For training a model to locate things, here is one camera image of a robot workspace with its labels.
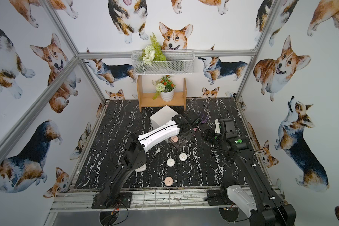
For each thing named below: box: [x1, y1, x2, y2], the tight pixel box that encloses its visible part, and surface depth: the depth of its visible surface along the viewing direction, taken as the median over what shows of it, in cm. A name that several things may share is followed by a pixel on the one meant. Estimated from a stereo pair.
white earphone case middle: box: [166, 158, 176, 167], surface depth 87 cm
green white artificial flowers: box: [138, 32, 167, 66], surface depth 82 cm
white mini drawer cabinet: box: [149, 104, 179, 130], surface depth 97 cm
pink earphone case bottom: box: [164, 176, 174, 187], surface depth 80 cm
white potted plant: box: [152, 74, 176, 102], surface depth 105 cm
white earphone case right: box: [178, 152, 188, 162], surface depth 90 cm
